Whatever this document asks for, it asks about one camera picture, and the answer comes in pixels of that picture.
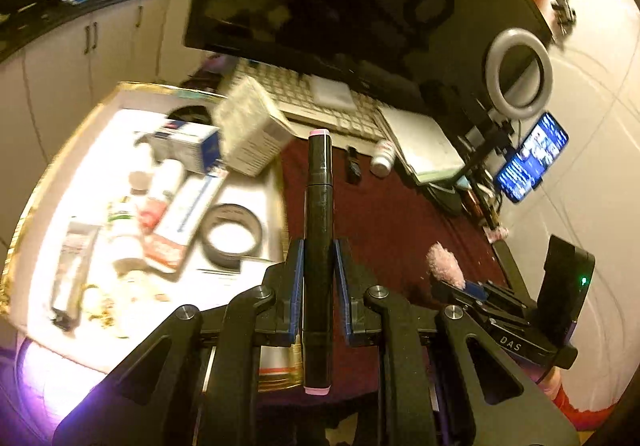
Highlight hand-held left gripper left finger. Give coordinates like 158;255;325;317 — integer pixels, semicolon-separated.
52;237;306;446

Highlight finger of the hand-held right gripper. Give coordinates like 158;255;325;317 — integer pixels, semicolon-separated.
431;281;497;323
467;281;539;320

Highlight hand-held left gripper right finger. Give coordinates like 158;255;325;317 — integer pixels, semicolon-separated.
332;237;581;446

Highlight pink fluffy pom-pom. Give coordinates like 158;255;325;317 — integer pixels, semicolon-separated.
425;242;467;287

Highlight black marker pen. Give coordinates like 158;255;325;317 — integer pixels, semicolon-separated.
300;128;335;396

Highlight large white cardboard box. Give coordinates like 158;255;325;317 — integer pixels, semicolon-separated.
212;76;296;177

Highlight white orange-cap dropper bottle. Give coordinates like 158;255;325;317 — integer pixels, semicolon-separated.
137;158;187;234

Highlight blue and white medicine box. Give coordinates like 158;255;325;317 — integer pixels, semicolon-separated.
145;120;223;174

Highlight white green-label pill bottle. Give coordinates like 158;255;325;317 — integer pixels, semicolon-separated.
105;198;146;277

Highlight plain white dropper bottle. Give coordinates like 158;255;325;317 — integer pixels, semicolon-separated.
125;143;153;199

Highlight yellow cartoon tin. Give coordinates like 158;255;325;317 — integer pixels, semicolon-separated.
80;271;161;337

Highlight black plastic holder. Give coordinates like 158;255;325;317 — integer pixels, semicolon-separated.
165;104;213;127

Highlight grey squeeze tube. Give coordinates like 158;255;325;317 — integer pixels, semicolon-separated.
50;218;101;329

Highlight gold-edged white tray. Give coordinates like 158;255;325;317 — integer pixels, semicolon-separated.
0;82;293;394

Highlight person's right forearm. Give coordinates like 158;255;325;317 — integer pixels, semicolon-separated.
542;366;621;432

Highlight slim black pen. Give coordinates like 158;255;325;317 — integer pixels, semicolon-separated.
480;196;501;227

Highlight grey tape roll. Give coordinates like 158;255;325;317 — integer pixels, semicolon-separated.
201;203;263;271

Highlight pale teal booklet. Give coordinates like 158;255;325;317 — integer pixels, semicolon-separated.
415;166;468;187

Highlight small black clip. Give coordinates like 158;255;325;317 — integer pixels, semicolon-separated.
346;146;362;185

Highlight white toothpaste box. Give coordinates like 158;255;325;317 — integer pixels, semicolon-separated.
142;168;231;274

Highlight small white bottle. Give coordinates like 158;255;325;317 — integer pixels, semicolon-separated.
370;140;397;177

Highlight black smartphone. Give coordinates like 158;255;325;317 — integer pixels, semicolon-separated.
495;112;570;204

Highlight white grid notebook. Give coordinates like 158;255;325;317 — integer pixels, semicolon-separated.
375;106;466;177

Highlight white foam pad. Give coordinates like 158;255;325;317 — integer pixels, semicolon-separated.
307;76;356;110

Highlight white keyboard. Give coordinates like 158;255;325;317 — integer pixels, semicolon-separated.
227;58;396;147

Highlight black computer monitor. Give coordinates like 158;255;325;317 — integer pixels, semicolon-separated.
184;0;553;101

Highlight white kitchen cabinets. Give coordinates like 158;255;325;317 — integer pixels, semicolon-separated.
0;0;221;247

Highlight black kitchen counter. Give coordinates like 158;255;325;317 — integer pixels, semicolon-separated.
0;0;201;61

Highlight black ring light stand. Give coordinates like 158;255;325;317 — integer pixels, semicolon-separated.
425;116;521;217

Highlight white ring light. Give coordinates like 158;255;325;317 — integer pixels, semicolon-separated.
485;27;554;119

